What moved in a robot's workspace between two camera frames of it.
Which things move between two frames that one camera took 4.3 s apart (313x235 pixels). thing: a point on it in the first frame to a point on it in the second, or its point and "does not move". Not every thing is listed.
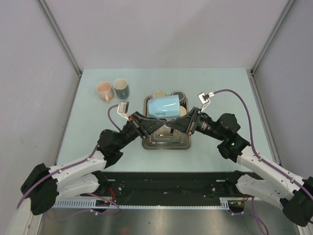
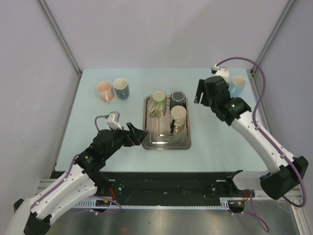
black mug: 181,96 does not move
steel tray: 166,137 does not move
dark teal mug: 122,88 does not move
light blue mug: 164,107 to 236,85
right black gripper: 186,124 to 200,90
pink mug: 105,91 does not move
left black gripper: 145,126 to 130,139
